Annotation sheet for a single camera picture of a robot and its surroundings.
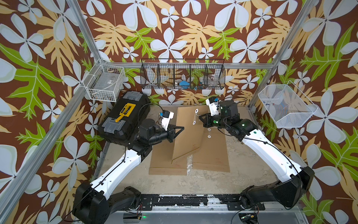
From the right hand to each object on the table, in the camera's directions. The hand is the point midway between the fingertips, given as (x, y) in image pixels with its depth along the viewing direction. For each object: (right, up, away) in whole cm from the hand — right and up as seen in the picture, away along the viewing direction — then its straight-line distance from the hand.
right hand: (198, 116), depth 74 cm
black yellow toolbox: (-46, -6, +12) cm, 48 cm away
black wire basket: (-9, +31, +24) cm, 40 cm away
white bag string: (-1, +2, -3) cm, 4 cm away
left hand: (-8, -5, -4) cm, 11 cm away
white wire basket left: (-58, +22, +12) cm, 63 cm away
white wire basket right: (+55, +5, +8) cm, 56 cm away
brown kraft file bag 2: (+13, -26, +19) cm, 35 cm away
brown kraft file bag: (-5, -12, -5) cm, 14 cm away
